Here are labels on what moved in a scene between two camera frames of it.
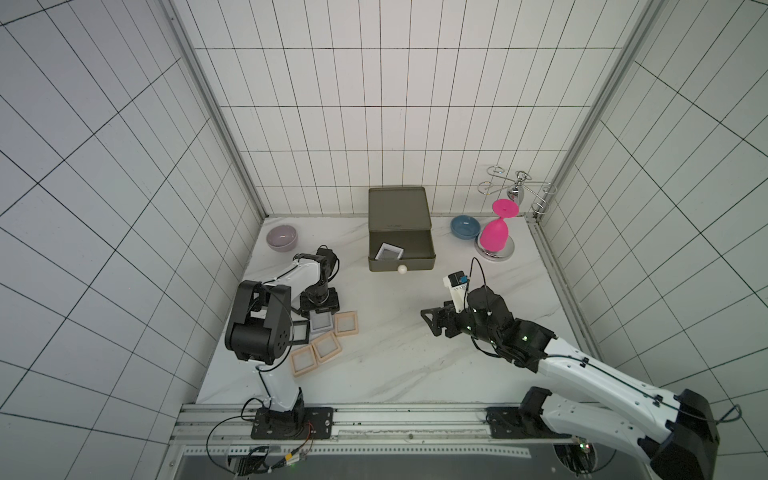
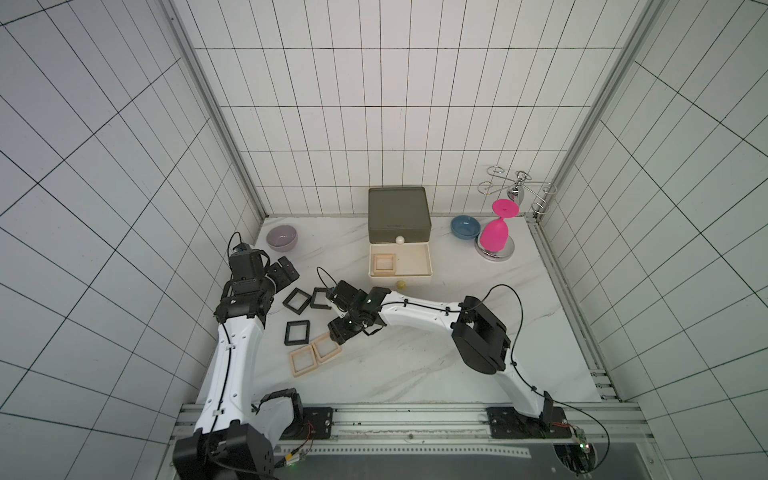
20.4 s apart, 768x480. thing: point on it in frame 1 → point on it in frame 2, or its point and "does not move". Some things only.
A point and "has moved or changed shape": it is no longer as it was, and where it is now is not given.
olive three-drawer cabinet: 400,233 does not move
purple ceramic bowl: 282,238 does not move
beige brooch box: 326,346 does not move
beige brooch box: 346,323 has moved or changed shape
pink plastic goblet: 494,233 does not move
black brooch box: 300,332 does not move
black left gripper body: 331,303 → 278,276
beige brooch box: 303,360 does not move
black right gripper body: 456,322 → 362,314
